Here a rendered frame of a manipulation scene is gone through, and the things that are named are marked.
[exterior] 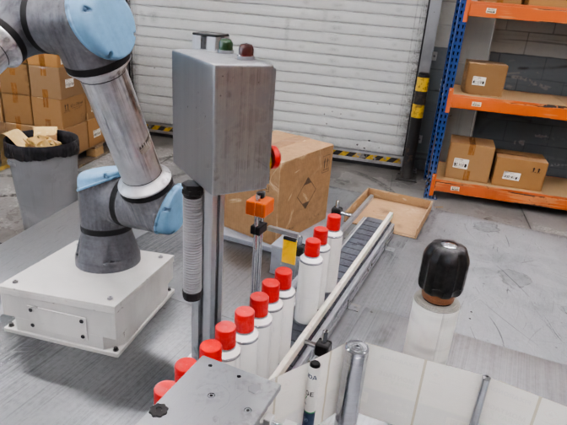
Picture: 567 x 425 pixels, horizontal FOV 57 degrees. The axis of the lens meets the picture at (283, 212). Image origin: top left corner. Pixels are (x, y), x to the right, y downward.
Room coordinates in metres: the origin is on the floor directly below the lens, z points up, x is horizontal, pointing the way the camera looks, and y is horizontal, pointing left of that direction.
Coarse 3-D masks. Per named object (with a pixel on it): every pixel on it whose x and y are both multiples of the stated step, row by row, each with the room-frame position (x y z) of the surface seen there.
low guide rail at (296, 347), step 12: (384, 228) 1.51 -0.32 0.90; (372, 240) 1.38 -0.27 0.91; (360, 252) 1.30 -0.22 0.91; (348, 276) 1.17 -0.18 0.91; (336, 288) 1.09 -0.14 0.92; (324, 312) 1.00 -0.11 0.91; (312, 324) 0.94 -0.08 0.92; (300, 336) 0.89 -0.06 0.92; (300, 348) 0.87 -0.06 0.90; (288, 360) 0.81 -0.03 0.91; (276, 372) 0.78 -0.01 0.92
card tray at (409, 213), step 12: (372, 192) 1.97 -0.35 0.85; (384, 192) 1.95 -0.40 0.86; (360, 204) 1.87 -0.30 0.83; (372, 204) 1.88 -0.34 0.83; (384, 204) 1.89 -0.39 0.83; (396, 204) 1.90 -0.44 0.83; (408, 204) 1.91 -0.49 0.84; (420, 204) 1.89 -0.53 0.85; (360, 216) 1.76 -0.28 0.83; (372, 216) 1.76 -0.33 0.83; (384, 216) 1.77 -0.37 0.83; (396, 216) 1.78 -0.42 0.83; (408, 216) 1.79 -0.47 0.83; (420, 216) 1.80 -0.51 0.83; (396, 228) 1.67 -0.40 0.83; (408, 228) 1.68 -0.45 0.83; (420, 228) 1.67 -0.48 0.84
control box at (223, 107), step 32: (192, 64) 0.77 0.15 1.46; (224, 64) 0.72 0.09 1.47; (256, 64) 0.74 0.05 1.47; (192, 96) 0.77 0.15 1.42; (224, 96) 0.71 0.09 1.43; (256, 96) 0.74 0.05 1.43; (192, 128) 0.77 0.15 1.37; (224, 128) 0.72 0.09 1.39; (256, 128) 0.74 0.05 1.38; (192, 160) 0.77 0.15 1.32; (224, 160) 0.72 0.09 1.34; (256, 160) 0.74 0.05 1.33; (224, 192) 0.72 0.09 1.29
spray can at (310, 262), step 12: (312, 240) 1.00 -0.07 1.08; (312, 252) 0.99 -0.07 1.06; (300, 264) 0.99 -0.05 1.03; (312, 264) 0.98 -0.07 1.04; (300, 276) 0.99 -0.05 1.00; (312, 276) 0.98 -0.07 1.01; (300, 288) 0.99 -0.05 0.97; (312, 288) 0.98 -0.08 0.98; (300, 300) 0.98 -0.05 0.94; (312, 300) 0.98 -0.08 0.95; (300, 312) 0.98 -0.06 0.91; (312, 312) 0.98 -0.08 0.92; (300, 324) 0.98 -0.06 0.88
